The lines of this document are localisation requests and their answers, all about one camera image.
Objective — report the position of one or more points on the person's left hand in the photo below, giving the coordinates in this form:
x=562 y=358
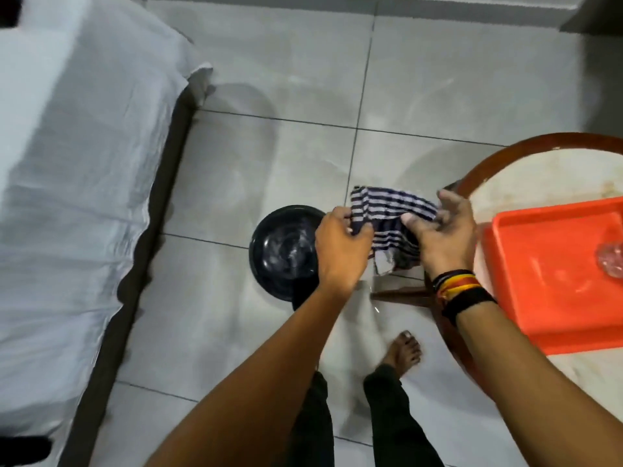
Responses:
x=340 y=252

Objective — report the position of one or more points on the person's right hand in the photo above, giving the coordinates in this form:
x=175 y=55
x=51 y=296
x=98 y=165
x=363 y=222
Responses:
x=450 y=247

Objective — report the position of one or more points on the person's right thumb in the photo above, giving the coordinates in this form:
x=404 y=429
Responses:
x=414 y=224

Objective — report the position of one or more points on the person's left fingers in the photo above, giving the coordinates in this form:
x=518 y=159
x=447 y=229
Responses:
x=357 y=229

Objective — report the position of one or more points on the navy white striped cloth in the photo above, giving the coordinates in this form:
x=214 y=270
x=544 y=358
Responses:
x=384 y=204

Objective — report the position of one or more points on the person's left forearm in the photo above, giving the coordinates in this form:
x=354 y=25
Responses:
x=263 y=384

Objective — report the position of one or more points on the person's right forearm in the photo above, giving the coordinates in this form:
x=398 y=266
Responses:
x=530 y=384

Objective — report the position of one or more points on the black round bowl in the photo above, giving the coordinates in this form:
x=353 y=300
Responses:
x=282 y=252

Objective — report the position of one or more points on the black wristband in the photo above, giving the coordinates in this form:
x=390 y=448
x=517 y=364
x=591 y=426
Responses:
x=469 y=303

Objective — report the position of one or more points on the person's right foot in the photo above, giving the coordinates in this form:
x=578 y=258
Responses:
x=401 y=352

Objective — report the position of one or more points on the orange plastic tray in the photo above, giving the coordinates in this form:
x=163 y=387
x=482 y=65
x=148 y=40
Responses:
x=545 y=286

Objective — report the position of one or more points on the round wooden-rimmed table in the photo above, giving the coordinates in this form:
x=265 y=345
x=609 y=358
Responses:
x=535 y=141

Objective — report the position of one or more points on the person's black trousers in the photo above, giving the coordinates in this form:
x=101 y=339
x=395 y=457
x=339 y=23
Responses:
x=389 y=413

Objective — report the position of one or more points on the clear drinking glass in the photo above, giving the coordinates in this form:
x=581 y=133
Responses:
x=611 y=260

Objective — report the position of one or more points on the dark furniture piece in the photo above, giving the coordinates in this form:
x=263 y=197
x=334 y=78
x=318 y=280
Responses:
x=596 y=14

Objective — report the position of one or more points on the white bed sheet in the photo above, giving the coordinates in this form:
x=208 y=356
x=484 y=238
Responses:
x=73 y=189

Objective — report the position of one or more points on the dark bed frame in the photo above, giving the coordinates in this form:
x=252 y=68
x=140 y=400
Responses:
x=124 y=330

